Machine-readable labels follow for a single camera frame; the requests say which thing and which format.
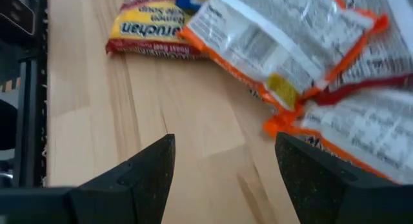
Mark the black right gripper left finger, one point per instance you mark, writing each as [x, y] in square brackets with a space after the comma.
[135, 191]

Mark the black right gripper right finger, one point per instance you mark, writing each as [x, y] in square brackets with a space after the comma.
[316, 191]

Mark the orange Maruchan ramen packet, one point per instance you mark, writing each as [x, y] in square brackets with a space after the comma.
[371, 130]
[274, 40]

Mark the red Maruchan ramen packet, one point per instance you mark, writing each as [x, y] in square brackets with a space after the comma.
[148, 30]
[387, 62]

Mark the black metal table frame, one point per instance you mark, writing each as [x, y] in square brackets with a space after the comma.
[40, 88]

